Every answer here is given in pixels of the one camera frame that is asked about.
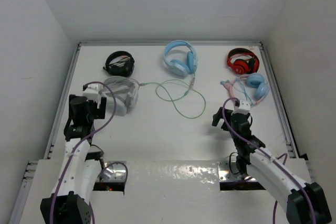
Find green headphone cable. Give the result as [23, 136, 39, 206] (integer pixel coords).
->
[139, 72, 206, 119]

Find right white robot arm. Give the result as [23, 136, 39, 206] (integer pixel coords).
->
[212, 107, 332, 223]

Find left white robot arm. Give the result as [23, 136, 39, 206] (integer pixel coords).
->
[40, 95, 107, 223]

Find pink blue headphones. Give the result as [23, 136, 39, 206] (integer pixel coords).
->
[220, 73, 270, 106]

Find white grey headphones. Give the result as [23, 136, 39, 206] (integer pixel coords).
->
[99, 76, 140, 116]

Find red black headphones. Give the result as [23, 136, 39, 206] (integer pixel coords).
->
[226, 48, 260, 75]

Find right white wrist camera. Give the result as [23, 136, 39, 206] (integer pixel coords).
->
[233, 100, 251, 115]

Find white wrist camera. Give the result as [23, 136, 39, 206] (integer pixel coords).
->
[233, 100, 251, 115]
[82, 83, 102, 103]

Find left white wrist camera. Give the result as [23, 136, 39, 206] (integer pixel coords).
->
[82, 83, 102, 103]

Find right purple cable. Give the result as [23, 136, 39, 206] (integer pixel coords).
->
[222, 97, 317, 224]

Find purple cable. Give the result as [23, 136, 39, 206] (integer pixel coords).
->
[49, 81, 129, 224]
[222, 97, 317, 224]

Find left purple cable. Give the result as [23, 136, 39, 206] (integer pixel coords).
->
[49, 81, 129, 224]

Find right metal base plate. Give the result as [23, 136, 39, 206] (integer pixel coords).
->
[217, 161, 265, 191]

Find metal base plate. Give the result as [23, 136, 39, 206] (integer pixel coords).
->
[217, 161, 265, 191]
[93, 161, 129, 193]

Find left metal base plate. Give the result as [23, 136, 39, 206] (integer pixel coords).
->
[93, 161, 129, 193]

